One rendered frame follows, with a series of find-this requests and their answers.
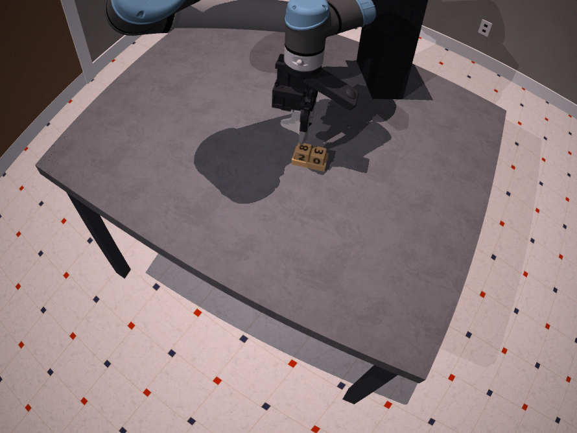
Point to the wooden calendar cube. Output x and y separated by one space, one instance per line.
318 155
303 152

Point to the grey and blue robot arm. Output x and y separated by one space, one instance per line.
306 24

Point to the brown rectangular tray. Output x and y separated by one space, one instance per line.
308 164

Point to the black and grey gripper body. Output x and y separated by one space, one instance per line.
289 92

